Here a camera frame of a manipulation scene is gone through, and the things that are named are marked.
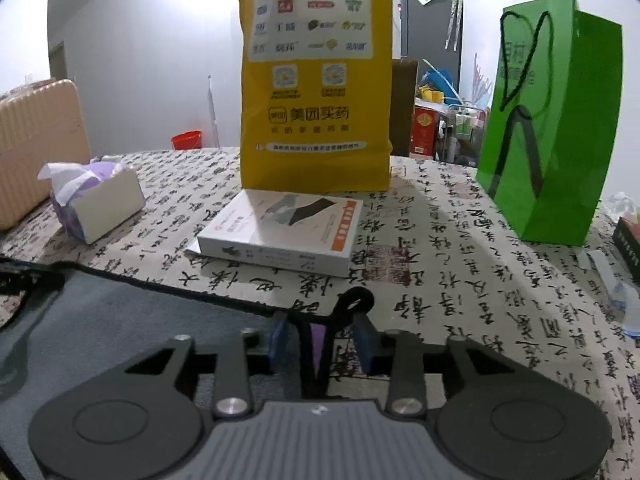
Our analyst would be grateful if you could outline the red plastic basin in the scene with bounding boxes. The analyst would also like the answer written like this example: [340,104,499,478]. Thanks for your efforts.
[171,130,203,151]

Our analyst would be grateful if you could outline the calligraphy print tablecloth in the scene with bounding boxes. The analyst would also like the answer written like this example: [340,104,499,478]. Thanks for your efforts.
[1,148,639,479]

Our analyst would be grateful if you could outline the green paper gift bag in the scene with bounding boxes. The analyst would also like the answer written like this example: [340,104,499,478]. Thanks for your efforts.
[476,0,624,246]

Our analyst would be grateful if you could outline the beige hard-shell suitcase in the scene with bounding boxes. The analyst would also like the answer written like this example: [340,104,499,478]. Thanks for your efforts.
[0,79,90,231]

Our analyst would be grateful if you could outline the purple grey microfiber towel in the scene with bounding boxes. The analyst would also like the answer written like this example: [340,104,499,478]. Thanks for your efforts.
[1,258,282,402]

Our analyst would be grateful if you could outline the yellow printed plastic bag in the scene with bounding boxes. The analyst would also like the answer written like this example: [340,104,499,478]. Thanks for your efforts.
[239,0,393,194]

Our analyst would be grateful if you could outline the grey refrigerator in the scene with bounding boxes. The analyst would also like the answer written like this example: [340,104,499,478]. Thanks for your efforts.
[399,0,462,89]

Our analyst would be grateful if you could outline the white flat product box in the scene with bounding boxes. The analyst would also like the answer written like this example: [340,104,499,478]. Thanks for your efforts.
[189,190,363,278]

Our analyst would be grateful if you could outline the red gift box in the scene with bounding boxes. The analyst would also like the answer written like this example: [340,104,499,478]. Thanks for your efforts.
[410,105,440,157]

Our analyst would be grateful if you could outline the purple tissue pack left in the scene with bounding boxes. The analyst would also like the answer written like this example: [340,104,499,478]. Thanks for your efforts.
[38,156,145,245]

